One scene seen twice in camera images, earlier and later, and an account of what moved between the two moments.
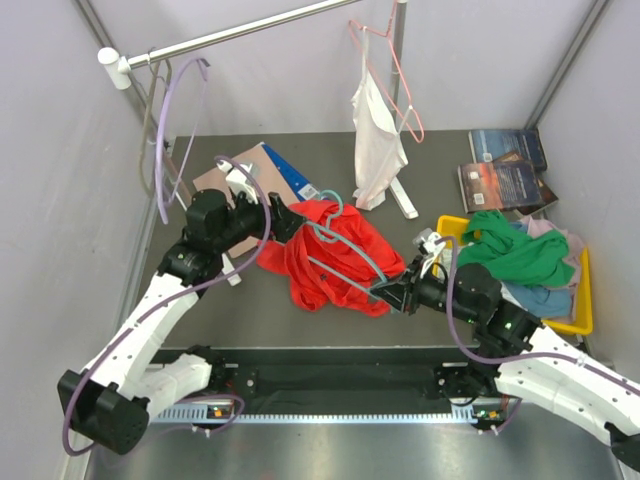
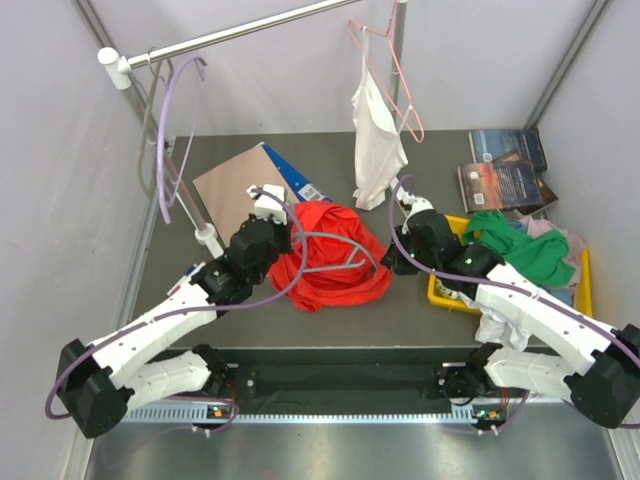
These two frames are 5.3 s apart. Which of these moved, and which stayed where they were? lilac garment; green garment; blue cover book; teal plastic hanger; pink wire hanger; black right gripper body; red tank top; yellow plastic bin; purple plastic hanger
Moved: teal plastic hanger; red tank top; black right gripper body
Stayed: purple plastic hanger; yellow plastic bin; blue cover book; green garment; lilac garment; pink wire hanger
